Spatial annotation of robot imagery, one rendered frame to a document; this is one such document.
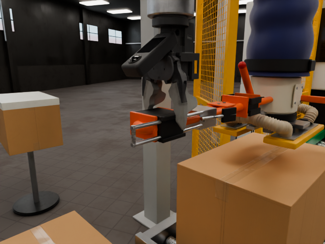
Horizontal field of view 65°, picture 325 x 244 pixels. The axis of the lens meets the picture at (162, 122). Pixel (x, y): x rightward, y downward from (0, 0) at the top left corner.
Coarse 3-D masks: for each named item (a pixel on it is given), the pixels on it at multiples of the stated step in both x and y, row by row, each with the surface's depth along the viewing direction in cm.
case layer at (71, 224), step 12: (60, 216) 129; (72, 216) 129; (36, 228) 120; (48, 228) 120; (60, 228) 120; (72, 228) 120; (84, 228) 120; (12, 240) 112; (24, 240) 112; (36, 240) 112; (48, 240) 112; (60, 240) 112; (72, 240) 112; (84, 240) 112; (96, 240) 112
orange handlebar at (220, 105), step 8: (304, 96) 90; (312, 96) 88; (320, 96) 88; (208, 104) 69; (216, 104) 68; (224, 104) 68; (232, 104) 68; (240, 104) 71; (264, 104) 84; (192, 120) 55; (144, 128) 47; (152, 128) 47
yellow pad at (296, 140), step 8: (304, 120) 94; (296, 128) 91; (304, 128) 91; (312, 128) 92; (320, 128) 95; (272, 136) 82; (280, 136) 81; (296, 136) 81; (304, 136) 83; (312, 136) 88; (272, 144) 80; (280, 144) 78; (288, 144) 77; (296, 144) 76
